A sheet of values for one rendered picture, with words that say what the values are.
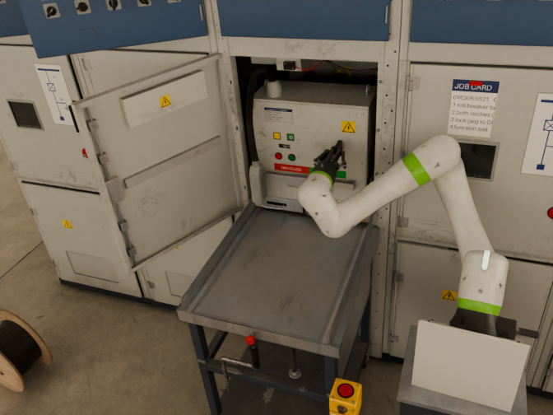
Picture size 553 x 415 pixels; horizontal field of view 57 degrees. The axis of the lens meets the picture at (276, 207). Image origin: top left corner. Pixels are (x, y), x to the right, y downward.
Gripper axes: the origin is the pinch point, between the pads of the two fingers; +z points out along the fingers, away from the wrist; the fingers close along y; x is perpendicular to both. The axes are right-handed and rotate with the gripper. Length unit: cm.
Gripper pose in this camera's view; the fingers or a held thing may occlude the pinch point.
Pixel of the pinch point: (338, 147)
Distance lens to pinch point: 205.5
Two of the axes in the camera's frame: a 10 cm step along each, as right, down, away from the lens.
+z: 3.4, -5.6, 7.6
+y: 9.4, 1.3, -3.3
